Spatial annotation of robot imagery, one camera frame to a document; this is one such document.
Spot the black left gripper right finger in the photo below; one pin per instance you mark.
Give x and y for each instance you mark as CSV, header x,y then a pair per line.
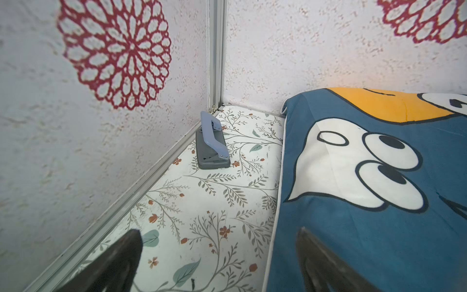
x,y
323,270

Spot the blue cartoon pillowcase pillow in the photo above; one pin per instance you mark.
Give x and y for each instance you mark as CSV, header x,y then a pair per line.
x,y
379,177

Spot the grey blue hole punch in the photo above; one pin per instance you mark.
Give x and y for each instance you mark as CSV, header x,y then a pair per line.
x,y
211,148

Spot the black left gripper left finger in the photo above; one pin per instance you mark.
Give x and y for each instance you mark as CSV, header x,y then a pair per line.
x,y
113,271

